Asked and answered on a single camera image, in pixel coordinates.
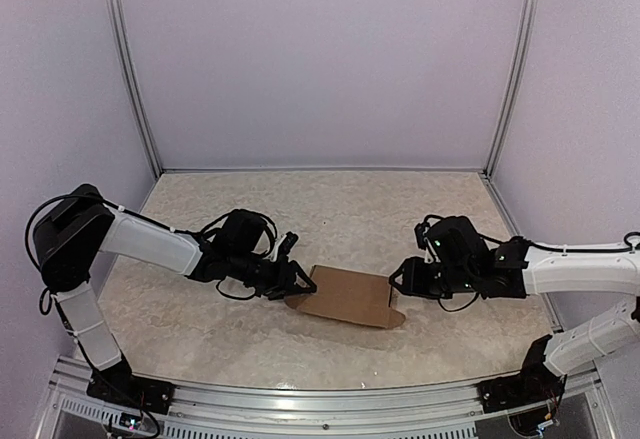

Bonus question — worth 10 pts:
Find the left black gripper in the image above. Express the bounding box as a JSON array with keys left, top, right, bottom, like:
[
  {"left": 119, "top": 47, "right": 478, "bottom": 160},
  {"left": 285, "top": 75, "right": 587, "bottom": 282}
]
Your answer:
[{"left": 229, "top": 249, "right": 317, "bottom": 301}]

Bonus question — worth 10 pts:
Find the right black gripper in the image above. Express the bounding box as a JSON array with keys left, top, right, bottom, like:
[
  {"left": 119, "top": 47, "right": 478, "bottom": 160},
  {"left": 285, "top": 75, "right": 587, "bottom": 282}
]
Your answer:
[{"left": 389, "top": 255, "right": 477, "bottom": 299}]

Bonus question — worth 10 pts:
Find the brown cardboard box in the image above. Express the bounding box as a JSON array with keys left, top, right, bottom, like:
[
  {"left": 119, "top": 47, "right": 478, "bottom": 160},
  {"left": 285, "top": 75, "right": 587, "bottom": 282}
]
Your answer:
[{"left": 285, "top": 265, "right": 406, "bottom": 330}]

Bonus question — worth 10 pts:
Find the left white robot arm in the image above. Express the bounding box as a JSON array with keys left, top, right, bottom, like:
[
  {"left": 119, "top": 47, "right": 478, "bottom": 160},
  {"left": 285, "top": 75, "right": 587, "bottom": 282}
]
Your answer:
[{"left": 24, "top": 184, "right": 317, "bottom": 404}]

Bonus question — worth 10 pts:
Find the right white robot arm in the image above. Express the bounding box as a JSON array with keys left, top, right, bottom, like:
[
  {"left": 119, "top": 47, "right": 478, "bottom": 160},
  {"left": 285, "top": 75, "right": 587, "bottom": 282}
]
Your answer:
[{"left": 389, "top": 215, "right": 639, "bottom": 403}]

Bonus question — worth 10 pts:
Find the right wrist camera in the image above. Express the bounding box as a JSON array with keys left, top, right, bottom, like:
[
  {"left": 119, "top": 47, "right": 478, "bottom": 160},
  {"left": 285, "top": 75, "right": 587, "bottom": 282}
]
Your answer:
[{"left": 414, "top": 221, "right": 434, "bottom": 264}]

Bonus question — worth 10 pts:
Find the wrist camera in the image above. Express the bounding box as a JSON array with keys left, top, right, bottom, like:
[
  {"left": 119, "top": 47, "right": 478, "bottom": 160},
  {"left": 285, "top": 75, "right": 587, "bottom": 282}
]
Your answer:
[
  {"left": 266, "top": 231, "right": 299, "bottom": 262},
  {"left": 414, "top": 221, "right": 434, "bottom": 264}
]

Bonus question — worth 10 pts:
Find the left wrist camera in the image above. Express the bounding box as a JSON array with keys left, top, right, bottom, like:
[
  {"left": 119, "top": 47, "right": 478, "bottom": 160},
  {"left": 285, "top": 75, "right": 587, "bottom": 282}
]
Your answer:
[{"left": 266, "top": 231, "right": 299, "bottom": 262}]

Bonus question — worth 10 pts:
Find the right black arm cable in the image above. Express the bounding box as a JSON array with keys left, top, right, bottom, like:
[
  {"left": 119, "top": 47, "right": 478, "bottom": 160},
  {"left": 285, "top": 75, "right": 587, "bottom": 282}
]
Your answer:
[{"left": 419, "top": 213, "right": 640, "bottom": 313}]

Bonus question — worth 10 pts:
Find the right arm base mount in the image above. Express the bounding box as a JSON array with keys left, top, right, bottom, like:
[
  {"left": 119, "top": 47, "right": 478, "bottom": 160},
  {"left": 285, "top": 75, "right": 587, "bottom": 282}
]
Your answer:
[{"left": 477, "top": 373, "right": 565, "bottom": 413}]

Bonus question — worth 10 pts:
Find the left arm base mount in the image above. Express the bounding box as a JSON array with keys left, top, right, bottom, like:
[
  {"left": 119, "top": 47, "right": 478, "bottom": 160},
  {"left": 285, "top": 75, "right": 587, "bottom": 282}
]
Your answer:
[{"left": 87, "top": 371, "right": 175, "bottom": 415}]

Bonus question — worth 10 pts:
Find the front aluminium rail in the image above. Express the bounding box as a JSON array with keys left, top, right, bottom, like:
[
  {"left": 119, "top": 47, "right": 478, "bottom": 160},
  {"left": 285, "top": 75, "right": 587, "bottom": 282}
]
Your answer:
[{"left": 34, "top": 357, "right": 619, "bottom": 438}]

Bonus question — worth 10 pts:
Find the right aluminium frame post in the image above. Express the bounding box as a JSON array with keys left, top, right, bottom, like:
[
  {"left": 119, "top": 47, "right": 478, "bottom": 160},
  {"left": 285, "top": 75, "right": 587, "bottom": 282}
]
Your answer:
[{"left": 483, "top": 0, "right": 538, "bottom": 182}]

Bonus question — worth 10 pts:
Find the aluminium frame post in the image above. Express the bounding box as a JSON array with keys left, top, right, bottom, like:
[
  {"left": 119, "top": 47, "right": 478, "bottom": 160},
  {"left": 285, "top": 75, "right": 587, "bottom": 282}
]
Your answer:
[
  {"left": 483, "top": 0, "right": 538, "bottom": 182},
  {"left": 106, "top": 0, "right": 164, "bottom": 179}
]

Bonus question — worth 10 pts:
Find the left aluminium frame post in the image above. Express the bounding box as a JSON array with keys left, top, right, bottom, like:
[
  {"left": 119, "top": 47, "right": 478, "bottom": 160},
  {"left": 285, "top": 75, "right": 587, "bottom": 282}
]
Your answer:
[{"left": 106, "top": 0, "right": 164, "bottom": 179}]

